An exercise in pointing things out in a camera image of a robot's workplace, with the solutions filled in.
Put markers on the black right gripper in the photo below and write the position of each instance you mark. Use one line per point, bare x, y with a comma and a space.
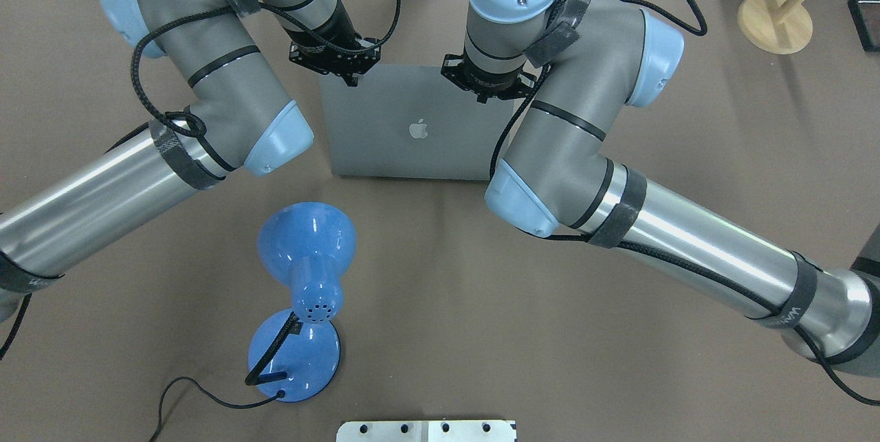
489, 80

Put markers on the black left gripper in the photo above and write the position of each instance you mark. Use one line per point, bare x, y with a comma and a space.
335, 35

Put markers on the grey laptop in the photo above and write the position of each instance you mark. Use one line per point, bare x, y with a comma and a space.
406, 121

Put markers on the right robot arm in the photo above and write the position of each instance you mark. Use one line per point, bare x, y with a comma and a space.
655, 129

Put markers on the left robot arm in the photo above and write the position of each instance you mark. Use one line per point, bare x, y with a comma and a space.
215, 105

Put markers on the blue desk lamp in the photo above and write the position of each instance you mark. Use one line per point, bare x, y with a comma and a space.
295, 353

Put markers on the wooden stand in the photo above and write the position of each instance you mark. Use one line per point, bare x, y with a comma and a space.
775, 26

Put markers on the dark tray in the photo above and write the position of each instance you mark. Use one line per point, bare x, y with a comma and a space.
865, 15

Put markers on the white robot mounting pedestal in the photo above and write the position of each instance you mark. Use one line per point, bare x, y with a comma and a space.
429, 430

